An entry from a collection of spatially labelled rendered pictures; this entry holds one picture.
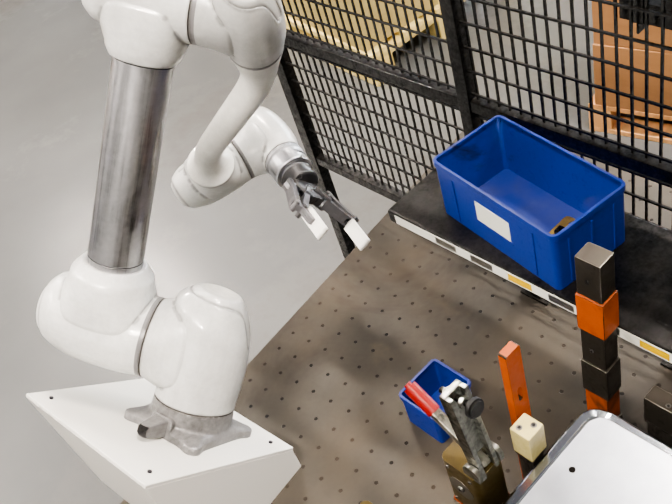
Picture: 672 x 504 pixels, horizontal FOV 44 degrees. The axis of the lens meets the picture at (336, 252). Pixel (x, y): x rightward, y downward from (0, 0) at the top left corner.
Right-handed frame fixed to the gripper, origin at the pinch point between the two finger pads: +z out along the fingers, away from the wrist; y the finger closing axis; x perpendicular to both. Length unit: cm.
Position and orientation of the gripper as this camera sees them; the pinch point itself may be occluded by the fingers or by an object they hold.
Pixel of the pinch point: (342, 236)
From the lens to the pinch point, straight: 169.1
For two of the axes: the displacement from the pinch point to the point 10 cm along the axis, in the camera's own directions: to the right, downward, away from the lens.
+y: 6.3, 1.5, 7.6
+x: -5.9, 7.2, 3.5
